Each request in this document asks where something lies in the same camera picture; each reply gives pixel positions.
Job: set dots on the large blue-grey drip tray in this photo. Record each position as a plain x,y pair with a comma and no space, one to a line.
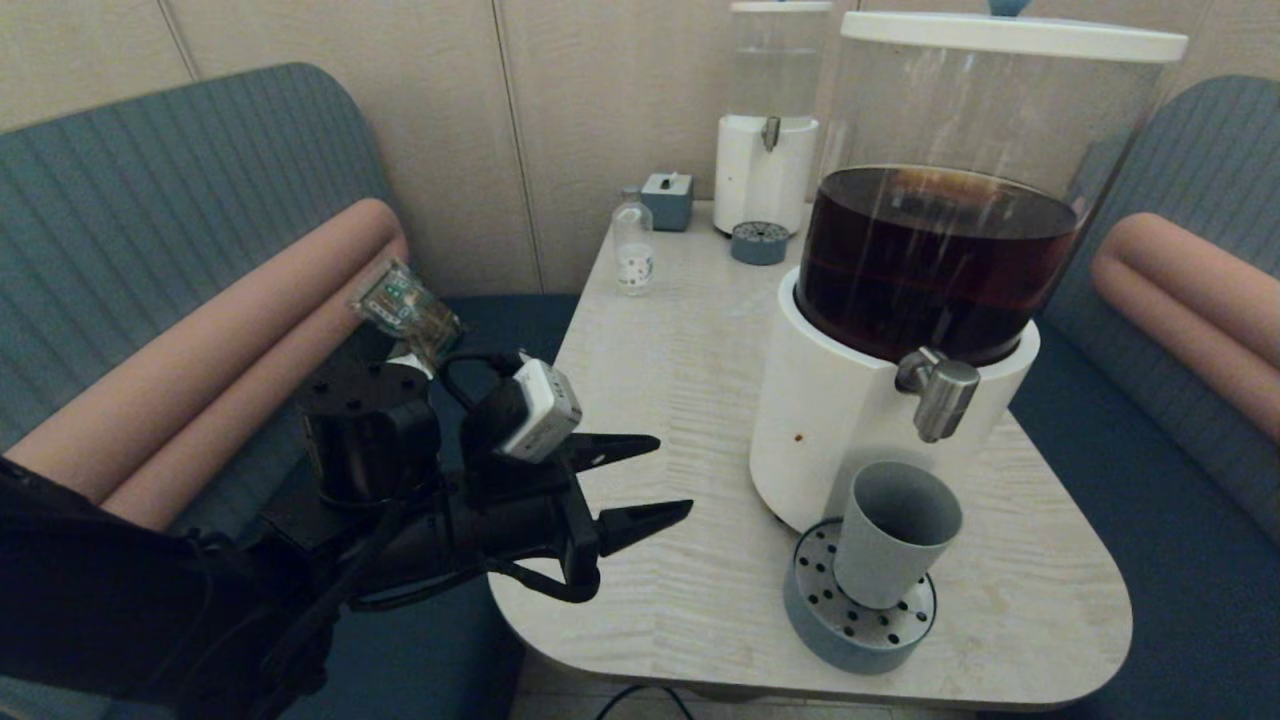
830,635

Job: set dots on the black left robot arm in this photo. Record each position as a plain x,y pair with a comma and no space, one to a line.
200,560

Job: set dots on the pink bolster cushion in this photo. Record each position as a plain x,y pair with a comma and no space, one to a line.
1190,290
200,350

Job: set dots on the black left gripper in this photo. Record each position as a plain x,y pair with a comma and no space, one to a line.
510,510

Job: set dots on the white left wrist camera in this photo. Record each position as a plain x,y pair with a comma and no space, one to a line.
540,410

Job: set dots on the small white water dispenser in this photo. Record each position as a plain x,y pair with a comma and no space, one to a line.
760,180

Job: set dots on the large white tea dispenser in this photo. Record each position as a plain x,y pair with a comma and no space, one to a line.
840,410

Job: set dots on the blue-grey tissue box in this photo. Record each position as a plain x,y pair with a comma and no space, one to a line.
667,203

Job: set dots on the teal upholstered bench sofa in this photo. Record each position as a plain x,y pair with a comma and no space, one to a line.
1200,150
150,180

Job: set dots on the transparent snack packet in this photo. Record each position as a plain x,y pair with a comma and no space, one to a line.
405,305

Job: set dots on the small blue-grey drip tray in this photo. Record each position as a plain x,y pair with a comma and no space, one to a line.
760,243

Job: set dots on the clear plastic bottle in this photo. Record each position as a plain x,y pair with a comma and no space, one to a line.
633,260

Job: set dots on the grey plastic cup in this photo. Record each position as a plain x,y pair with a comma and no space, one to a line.
890,540

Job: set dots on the silver dispenser tap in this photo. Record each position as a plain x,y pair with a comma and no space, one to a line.
940,392

